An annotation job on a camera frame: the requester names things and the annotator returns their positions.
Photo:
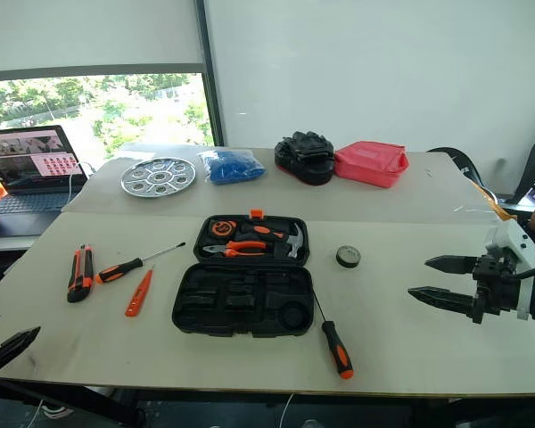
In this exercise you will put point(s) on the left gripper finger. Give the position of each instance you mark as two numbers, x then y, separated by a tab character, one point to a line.
13	345

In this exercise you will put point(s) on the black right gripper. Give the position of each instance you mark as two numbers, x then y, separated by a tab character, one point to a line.
497	285

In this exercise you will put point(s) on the black tool case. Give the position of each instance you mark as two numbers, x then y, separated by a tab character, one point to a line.
245	307

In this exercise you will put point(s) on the orange tape strip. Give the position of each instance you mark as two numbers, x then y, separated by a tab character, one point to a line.
495	200

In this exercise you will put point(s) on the dark side desk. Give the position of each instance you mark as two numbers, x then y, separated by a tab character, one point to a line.
18	227

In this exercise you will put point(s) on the black electrical tape roll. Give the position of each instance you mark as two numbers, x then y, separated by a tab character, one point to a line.
348	257

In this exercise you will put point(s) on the black chair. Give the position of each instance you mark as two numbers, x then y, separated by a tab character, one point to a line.
466	162

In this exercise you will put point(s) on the red fabric pouch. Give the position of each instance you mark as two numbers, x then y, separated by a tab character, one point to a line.
370	165

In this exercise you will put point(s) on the open laptop computer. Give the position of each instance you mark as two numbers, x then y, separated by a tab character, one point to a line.
27	160

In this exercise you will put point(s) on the round metal compartment tray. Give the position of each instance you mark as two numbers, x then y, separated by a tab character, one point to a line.
158	176

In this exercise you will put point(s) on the orange black tape measure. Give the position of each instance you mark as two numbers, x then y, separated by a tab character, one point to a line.
222	227

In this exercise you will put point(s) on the blue filled plastic bag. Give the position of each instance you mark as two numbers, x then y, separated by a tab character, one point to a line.
232	165

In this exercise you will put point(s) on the white roller blind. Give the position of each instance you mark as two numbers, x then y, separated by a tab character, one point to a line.
89	31

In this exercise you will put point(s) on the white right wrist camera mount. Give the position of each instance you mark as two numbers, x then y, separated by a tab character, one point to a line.
515	243

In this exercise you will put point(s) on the black table frame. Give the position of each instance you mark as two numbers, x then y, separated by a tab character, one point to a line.
71	397

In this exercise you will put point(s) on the dark window frame post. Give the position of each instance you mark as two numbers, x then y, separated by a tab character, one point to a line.
209	71

